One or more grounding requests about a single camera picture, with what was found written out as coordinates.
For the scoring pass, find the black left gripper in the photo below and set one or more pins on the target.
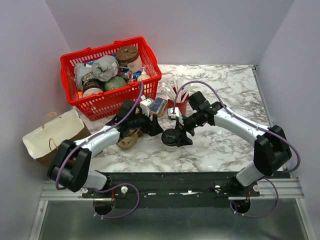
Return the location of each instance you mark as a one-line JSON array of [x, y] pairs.
[[152, 128]]

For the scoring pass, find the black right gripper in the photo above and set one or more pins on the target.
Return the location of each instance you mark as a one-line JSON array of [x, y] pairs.
[[184, 140]]

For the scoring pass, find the black plastic cup lid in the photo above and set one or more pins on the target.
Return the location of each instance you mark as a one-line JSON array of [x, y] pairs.
[[171, 138]]

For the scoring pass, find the white paper coffee cup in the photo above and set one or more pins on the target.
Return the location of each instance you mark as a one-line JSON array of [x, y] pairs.
[[171, 148]]

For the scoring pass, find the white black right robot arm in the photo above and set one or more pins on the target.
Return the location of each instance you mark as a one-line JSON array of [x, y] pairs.
[[271, 151]]

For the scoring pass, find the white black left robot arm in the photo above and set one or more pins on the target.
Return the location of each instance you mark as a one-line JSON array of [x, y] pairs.
[[71, 163]]

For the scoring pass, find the blue tan small box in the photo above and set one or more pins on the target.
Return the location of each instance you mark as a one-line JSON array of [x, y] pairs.
[[159, 106]]

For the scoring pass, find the cardboard cup carrier tray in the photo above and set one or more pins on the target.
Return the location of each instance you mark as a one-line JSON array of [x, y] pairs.
[[130, 140]]

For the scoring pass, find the red ribbed cup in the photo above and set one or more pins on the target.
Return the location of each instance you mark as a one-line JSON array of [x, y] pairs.
[[181, 105]]

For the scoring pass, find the small white pump bottle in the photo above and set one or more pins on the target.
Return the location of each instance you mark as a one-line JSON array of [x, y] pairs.
[[143, 76]]

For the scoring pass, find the green round melon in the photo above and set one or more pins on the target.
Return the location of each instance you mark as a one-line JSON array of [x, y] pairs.
[[114, 83]]

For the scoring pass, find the blue white can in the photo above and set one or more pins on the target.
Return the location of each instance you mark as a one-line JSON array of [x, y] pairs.
[[128, 75]]

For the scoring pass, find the red plastic shopping basket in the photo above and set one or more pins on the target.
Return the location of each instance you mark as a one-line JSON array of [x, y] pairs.
[[106, 104]]

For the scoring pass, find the brown lidded round container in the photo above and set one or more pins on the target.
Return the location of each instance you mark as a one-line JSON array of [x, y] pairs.
[[129, 57]]

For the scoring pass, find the black gold labelled jar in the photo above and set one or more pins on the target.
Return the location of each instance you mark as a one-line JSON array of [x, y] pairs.
[[90, 85]]

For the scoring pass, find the grey crumpled bag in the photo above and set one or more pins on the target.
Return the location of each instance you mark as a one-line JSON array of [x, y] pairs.
[[102, 69]]

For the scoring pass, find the brown paper bag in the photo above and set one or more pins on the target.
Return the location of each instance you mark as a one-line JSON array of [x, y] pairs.
[[42, 143]]

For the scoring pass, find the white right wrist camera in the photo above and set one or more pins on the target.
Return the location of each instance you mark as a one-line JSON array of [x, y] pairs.
[[175, 114]]

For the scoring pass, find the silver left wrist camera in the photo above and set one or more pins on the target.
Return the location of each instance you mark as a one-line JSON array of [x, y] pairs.
[[146, 105]]

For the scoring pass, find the black mounting base rail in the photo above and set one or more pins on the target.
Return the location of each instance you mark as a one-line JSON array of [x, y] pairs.
[[162, 190]]

